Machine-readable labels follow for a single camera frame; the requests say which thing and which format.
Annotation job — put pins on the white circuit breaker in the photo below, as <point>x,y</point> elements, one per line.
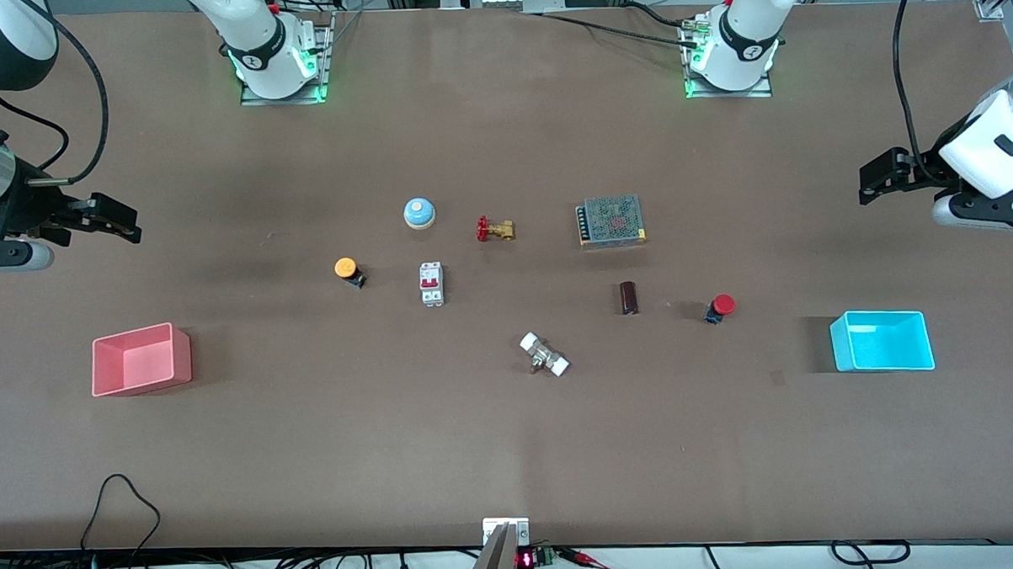
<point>432,287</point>

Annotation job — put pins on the dark brown cylinder capacitor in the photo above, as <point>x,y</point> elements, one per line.
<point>629,299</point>

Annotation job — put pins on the white mounting plate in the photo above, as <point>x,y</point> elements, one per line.
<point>490,529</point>

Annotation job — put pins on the metal fitting white ends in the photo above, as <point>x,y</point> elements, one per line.
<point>544,355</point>

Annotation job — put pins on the grey metal bar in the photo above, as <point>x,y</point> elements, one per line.
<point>495,563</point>

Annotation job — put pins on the red clip lead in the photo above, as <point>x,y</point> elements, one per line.
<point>579,556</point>

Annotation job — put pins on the yellow push button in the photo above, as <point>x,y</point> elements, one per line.
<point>345,267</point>

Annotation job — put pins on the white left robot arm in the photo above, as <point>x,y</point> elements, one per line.
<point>742,40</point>

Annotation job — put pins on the red digit display module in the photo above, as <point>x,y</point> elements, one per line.
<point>524,560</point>

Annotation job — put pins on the cyan plastic box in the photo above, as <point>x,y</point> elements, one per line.
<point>846,357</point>

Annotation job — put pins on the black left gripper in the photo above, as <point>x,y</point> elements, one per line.
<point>923,171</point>

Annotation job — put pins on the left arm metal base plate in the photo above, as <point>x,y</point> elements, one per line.
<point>761,92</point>

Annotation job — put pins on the pink plastic box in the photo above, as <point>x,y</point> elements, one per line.
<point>181,363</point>

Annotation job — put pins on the metal mesh power supply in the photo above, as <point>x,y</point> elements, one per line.
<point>614,222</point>

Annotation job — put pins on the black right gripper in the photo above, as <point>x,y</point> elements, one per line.
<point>28,208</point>

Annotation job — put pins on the red push button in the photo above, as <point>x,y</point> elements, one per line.
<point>724,304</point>

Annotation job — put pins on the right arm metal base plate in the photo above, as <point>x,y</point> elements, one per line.
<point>326,72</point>

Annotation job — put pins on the blue dome bell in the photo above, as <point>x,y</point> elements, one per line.
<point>419,213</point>

